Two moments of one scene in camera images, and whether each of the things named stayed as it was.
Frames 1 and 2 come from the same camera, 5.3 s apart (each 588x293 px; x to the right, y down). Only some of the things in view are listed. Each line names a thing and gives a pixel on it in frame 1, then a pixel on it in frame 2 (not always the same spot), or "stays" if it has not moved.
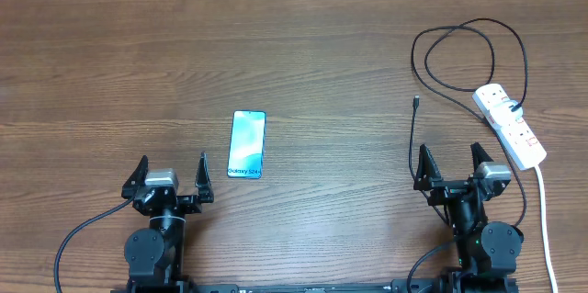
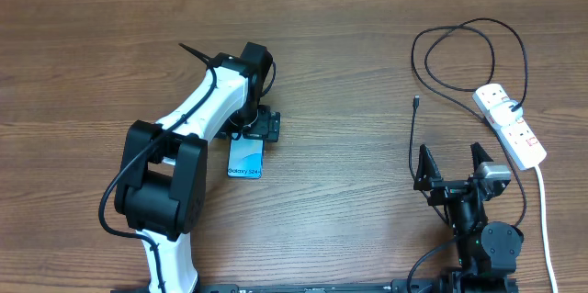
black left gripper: x=192 y=204 to x=266 y=126
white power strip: x=523 y=145 stays
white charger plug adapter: x=502 y=112 stays
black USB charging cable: x=415 y=177 to x=412 y=129
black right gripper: x=446 y=189 stays
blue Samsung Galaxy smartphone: x=245 y=158 stays
